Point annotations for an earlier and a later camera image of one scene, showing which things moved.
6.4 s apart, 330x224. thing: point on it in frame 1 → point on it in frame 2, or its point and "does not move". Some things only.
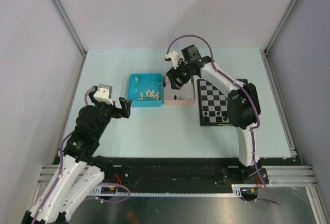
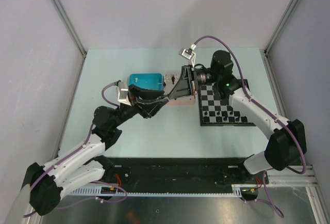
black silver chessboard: [213, 102] does not move
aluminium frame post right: [264, 52] does not move
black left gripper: [118, 112] → [145, 107]
